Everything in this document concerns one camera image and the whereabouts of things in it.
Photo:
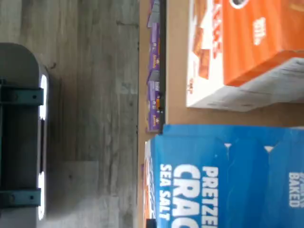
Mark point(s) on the purple Annie's box orange label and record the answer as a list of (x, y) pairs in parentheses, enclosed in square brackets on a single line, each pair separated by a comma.
[(154, 107)]

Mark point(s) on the purple Annie's box red label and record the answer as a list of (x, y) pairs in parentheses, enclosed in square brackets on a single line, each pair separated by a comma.
[(154, 47)]

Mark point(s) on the purple Annie's snack box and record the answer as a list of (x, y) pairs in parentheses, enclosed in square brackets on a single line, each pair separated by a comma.
[(153, 14)]

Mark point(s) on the blue pretzel crackers box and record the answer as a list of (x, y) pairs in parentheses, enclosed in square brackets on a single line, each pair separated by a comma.
[(237, 166)]

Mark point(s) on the orange white cracker box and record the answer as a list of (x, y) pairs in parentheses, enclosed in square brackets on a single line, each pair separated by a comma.
[(256, 47)]

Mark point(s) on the grey rounded base platform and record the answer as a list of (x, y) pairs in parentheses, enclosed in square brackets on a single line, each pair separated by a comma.
[(19, 142)]

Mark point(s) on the black metal shelf rail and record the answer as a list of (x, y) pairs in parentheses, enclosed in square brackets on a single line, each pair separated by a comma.
[(163, 47)]

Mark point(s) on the teal metal mounting frame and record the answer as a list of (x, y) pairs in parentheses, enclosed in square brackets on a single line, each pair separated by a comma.
[(21, 96)]

